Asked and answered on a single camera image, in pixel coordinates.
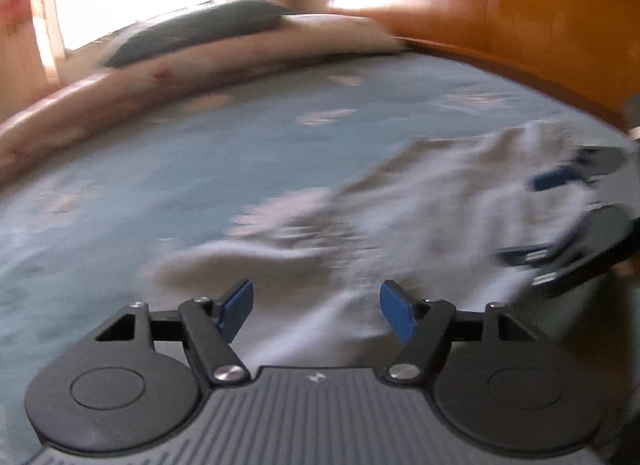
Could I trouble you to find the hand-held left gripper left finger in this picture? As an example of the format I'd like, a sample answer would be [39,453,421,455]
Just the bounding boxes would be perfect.
[95,279,254,387]

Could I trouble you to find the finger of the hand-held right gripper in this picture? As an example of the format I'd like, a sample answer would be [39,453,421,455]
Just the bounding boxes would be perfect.
[497,242,576,288]
[524,145,632,194]

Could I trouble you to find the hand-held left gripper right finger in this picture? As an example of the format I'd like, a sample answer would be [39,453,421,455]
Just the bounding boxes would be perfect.
[379,280,539,388]

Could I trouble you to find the grey pants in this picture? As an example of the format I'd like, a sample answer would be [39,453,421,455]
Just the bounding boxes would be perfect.
[145,120,626,371]

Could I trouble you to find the blue floral bedsheet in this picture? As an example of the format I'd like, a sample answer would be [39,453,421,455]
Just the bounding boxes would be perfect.
[0,52,640,465]

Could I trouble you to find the wooden headboard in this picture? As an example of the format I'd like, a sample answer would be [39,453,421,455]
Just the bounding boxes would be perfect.
[327,0,640,140]

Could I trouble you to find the pink floral quilt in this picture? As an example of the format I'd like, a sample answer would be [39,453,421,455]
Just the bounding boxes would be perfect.
[0,12,407,180]

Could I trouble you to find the teal pillow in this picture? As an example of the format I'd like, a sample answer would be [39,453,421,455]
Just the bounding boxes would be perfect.
[102,0,297,68]

